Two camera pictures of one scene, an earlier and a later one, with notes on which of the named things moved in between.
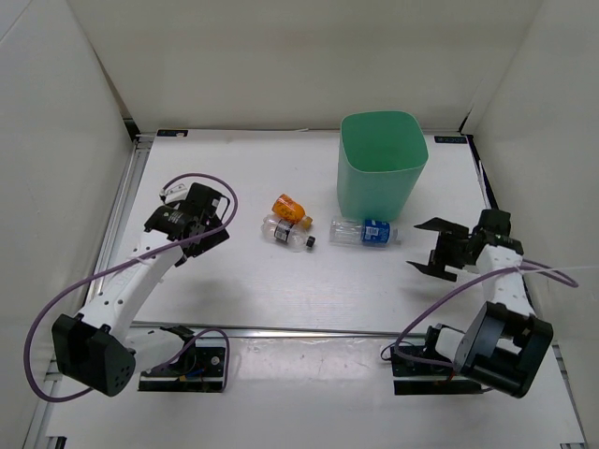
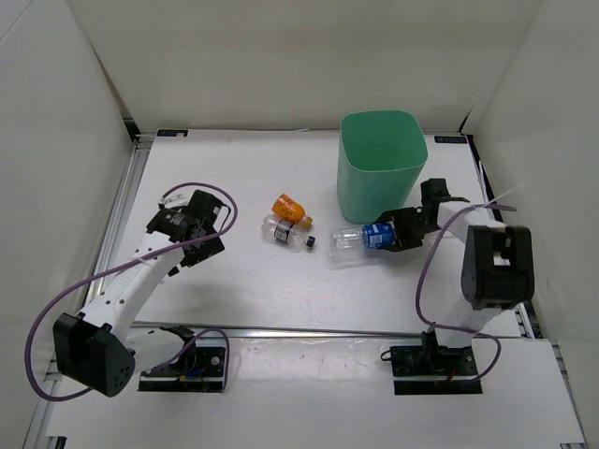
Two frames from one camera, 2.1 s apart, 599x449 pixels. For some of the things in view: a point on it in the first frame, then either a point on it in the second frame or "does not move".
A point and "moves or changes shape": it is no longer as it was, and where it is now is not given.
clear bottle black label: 291,236 does not move
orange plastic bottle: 291,210 does not move
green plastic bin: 381,157 does not move
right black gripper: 438,259 → 402,240
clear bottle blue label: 362,232 moves or changes shape
